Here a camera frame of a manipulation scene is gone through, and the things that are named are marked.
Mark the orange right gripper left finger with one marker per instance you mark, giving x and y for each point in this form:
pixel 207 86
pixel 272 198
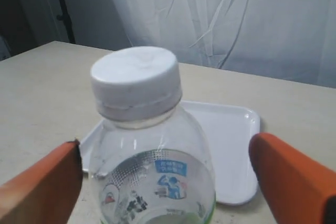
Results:
pixel 47 191

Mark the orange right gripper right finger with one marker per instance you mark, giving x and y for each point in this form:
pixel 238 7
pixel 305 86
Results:
pixel 296 188

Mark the clear plastic bottle white cap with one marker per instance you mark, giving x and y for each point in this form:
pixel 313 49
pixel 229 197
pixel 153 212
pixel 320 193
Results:
pixel 151 162

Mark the white plastic tray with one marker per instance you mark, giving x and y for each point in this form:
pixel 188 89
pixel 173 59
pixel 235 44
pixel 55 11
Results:
pixel 228 130

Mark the black stand pole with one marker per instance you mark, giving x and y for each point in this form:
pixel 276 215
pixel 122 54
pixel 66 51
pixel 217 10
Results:
pixel 65 18

